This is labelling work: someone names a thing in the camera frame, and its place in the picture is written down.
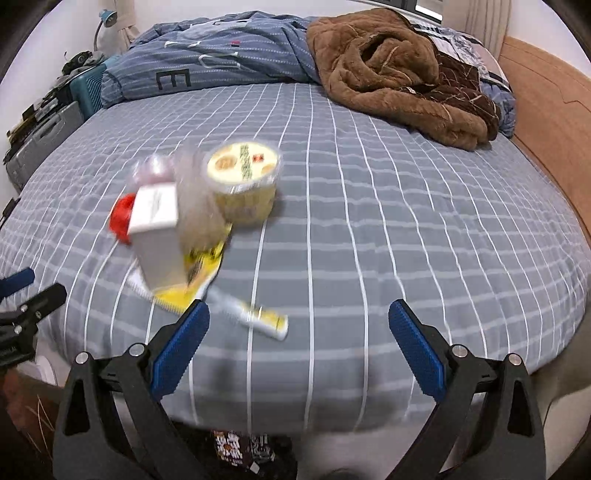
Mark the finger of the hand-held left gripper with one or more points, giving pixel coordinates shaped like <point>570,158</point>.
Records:
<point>44,300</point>
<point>16,281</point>

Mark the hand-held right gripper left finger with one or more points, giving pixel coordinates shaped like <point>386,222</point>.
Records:
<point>182,350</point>

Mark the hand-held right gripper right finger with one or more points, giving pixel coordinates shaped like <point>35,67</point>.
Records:
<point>415,348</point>

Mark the white paper scrap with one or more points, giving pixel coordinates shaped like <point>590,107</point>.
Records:
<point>138,284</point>

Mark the yellow snack wrapper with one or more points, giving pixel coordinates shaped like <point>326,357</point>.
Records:
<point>198,272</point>

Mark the small yellow white wrapper strip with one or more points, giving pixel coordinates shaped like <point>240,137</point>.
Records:
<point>263,318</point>

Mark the dark printed snack packet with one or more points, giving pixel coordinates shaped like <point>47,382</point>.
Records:
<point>226,450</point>

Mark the red plastic wrapper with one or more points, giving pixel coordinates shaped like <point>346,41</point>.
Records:
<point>121,217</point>

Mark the small white box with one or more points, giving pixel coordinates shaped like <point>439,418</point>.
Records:
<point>154,217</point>

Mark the black lined waste bin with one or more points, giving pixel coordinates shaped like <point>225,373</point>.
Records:
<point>286,457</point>

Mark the clear pink plastic bag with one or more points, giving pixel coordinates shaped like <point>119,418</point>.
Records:
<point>154,170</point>

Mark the yellow yogurt cup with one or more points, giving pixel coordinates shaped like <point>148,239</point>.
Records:
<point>244,184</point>

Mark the grey suitcase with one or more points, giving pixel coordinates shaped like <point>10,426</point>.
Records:
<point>41,143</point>

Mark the dark clutter pile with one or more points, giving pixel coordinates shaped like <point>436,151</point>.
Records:
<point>34,115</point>

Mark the teal suitcase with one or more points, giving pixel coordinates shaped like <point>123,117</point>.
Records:
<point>87,92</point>

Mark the dark cloth bundle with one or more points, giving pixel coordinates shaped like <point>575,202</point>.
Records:
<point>83,62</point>

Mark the wooden headboard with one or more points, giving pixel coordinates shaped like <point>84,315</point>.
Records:
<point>554,115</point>

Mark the brown fleece blanket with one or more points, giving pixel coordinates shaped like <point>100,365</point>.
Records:
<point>369,78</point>

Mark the teal desk lamp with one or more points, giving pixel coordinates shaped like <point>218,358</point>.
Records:
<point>108,17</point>

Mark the beige curtain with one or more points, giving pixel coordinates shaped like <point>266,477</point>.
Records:
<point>123,23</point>
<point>485,18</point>

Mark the blue striped duvet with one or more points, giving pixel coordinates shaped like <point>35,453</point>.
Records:
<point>207,50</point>

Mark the grey patterned pillow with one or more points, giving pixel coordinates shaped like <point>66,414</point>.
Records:
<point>461,46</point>

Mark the dark framed window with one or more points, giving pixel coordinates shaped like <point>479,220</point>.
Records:
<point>427,5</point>

